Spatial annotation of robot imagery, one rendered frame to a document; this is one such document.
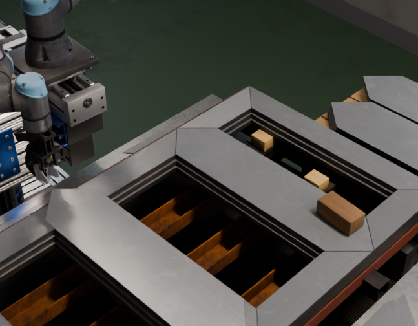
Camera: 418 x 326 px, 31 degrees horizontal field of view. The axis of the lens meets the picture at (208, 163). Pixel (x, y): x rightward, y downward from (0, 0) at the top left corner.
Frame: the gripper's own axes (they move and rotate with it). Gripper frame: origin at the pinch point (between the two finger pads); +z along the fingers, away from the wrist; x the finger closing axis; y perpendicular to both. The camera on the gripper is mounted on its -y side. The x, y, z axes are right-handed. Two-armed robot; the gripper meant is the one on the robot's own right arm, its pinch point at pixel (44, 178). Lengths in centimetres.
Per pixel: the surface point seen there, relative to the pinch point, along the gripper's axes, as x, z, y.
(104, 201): 6.6, 0.5, 19.1
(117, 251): -3.1, 0.6, 36.5
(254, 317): 6, 1, 76
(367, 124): 89, 2, 49
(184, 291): 0, 1, 58
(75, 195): 2.5, 0.5, 11.3
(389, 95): 108, 2, 45
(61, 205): -2.9, 0.5, 11.9
